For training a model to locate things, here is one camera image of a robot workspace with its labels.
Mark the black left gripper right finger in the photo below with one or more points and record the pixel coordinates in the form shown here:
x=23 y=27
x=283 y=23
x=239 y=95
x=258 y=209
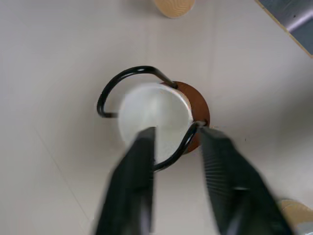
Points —
x=234 y=186

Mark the light wooden object bottom right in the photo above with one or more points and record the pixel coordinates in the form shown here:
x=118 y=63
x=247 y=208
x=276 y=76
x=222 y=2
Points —
x=297 y=215

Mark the light wooden object top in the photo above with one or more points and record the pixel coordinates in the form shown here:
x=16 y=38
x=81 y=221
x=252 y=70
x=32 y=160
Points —
x=174 y=7

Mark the light wooden object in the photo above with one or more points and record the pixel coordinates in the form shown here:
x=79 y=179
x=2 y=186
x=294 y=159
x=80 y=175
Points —
x=297 y=215
x=174 y=7

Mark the silver metal table leg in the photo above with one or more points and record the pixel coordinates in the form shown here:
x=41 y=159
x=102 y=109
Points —
x=297 y=20

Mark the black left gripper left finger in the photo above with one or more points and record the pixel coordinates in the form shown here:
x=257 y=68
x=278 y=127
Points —
x=129 y=186

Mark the white-lined paper cup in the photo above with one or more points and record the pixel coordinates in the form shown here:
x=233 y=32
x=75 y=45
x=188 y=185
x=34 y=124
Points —
x=154 y=110

